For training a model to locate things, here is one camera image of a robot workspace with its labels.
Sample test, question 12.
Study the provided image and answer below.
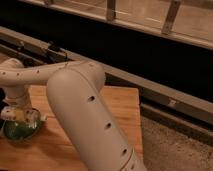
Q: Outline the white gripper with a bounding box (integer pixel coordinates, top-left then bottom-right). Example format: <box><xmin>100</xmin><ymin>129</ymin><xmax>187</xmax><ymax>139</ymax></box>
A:
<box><xmin>0</xmin><ymin>85</ymin><xmax>40</xmax><ymax>123</ymax></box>

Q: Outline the white plastic bottle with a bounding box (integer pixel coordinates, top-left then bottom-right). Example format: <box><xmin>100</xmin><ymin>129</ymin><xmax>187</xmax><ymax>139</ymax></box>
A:
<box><xmin>11</xmin><ymin>108</ymin><xmax>48</xmax><ymax>122</ymax></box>

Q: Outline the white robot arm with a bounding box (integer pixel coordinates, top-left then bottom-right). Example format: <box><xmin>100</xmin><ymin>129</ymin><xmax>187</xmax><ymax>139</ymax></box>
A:
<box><xmin>0</xmin><ymin>58</ymin><xmax>147</xmax><ymax>171</ymax></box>

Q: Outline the green ceramic bowl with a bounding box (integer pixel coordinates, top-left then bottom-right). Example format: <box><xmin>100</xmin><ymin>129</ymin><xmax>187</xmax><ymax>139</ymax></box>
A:
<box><xmin>3</xmin><ymin>121</ymin><xmax>42</xmax><ymax>142</ymax></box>

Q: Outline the black power adapter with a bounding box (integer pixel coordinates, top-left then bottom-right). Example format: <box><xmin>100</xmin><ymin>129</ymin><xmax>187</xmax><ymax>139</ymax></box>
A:
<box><xmin>48</xmin><ymin>41</ymin><xmax>68</xmax><ymax>61</ymax></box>

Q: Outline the wooden railing frame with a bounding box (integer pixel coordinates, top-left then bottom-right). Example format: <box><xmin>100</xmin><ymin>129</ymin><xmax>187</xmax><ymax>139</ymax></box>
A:
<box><xmin>20</xmin><ymin>0</ymin><xmax>213</xmax><ymax>50</ymax></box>

